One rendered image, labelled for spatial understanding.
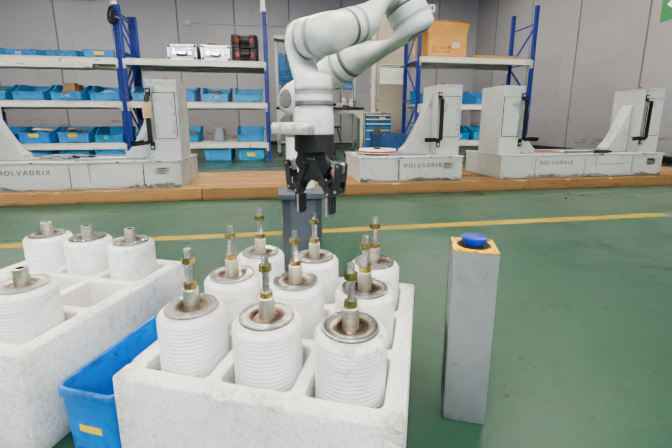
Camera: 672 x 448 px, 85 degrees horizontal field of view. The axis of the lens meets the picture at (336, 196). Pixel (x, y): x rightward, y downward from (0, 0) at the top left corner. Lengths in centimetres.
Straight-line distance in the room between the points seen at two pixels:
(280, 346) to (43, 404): 42
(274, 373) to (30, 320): 42
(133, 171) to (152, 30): 693
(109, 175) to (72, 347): 214
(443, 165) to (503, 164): 50
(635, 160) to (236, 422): 376
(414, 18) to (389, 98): 619
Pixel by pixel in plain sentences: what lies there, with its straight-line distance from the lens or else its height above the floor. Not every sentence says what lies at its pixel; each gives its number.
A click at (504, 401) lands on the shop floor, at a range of 85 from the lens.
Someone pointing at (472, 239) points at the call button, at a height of 33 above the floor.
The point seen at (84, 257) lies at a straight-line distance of 101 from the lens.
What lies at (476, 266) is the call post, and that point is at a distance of 64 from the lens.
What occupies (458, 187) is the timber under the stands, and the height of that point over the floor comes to 3.
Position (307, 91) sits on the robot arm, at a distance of 67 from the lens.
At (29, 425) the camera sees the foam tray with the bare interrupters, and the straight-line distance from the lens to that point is 80.
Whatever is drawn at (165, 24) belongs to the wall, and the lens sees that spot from 948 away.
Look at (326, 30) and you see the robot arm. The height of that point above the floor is 66.
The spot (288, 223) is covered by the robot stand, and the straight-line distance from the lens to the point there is 116.
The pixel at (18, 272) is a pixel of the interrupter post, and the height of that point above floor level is 28.
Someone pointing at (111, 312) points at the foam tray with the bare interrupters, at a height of 16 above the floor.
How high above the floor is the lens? 51
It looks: 11 degrees down
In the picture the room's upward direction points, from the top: straight up
